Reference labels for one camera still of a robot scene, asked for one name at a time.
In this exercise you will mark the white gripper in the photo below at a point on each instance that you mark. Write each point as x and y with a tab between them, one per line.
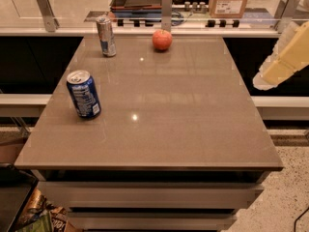
287	62

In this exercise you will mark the slim silver-blue Red Bull can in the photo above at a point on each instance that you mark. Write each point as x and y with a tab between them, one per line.
106	36

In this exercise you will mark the blue Pepsi soda can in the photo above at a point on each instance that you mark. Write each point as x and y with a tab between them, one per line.
83	92

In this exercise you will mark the brown cardboard box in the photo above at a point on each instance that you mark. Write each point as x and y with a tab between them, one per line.
227	8

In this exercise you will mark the red apple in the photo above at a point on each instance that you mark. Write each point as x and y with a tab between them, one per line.
162	39

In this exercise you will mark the grey cabinet drawer unit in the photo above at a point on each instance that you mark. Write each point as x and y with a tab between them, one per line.
153	201

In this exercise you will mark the snack bags pile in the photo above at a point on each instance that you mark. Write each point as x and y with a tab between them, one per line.
40	215

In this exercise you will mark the dark bin at left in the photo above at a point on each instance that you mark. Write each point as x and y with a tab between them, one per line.
16	186

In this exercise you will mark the right metal glass bracket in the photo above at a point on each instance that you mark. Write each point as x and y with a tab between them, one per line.
284	14

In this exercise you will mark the metal glass bracket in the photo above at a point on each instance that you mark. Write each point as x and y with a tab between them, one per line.
50	22
284	14
166	13

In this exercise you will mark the middle metal glass bracket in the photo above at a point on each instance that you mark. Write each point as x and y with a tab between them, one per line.
166	13

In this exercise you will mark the left metal glass bracket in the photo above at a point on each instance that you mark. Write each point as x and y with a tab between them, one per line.
50	22

